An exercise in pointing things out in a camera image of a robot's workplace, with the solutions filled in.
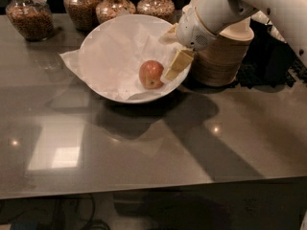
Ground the front stack of paper bowls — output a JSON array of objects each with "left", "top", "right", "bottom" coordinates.
[{"left": 191, "top": 17, "right": 254, "bottom": 87}]

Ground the far left glass cereal jar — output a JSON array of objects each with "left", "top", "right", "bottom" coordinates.
[{"left": 6, "top": 0, "right": 55, "bottom": 41}]

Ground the red yellow apple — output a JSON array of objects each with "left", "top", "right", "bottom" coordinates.
[{"left": 139, "top": 60, "right": 164, "bottom": 89}]

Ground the white bowl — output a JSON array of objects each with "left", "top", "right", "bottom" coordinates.
[{"left": 77, "top": 14, "right": 193, "bottom": 104}]

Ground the white paper liner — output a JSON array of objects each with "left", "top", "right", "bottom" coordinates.
[{"left": 59, "top": 14, "right": 188, "bottom": 102}]

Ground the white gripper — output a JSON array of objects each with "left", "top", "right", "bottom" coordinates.
[{"left": 158, "top": 4, "right": 221, "bottom": 81}]

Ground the glass cereal jar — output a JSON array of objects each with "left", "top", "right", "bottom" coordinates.
[
  {"left": 136, "top": 0, "right": 175, "bottom": 22},
  {"left": 96, "top": 0, "right": 136, "bottom": 24},
  {"left": 63, "top": 0, "right": 101, "bottom": 32},
  {"left": 6, "top": 0, "right": 55, "bottom": 41}
]

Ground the rear stack of paper bowls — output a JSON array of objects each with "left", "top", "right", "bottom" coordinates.
[{"left": 178, "top": 0, "right": 208, "bottom": 51}]

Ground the black cutlery organizer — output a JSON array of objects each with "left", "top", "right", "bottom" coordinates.
[{"left": 236, "top": 19, "right": 298, "bottom": 88}]

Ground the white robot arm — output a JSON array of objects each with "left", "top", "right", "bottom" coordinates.
[{"left": 159, "top": 0, "right": 307, "bottom": 81}]

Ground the stack of paper bowls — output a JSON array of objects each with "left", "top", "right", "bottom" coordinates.
[
  {"left": 191, "top": 17, "right": 254, "bottom": 87},
  {"left": 178, "top": 0, "right": 208, "bottom": 51}
]

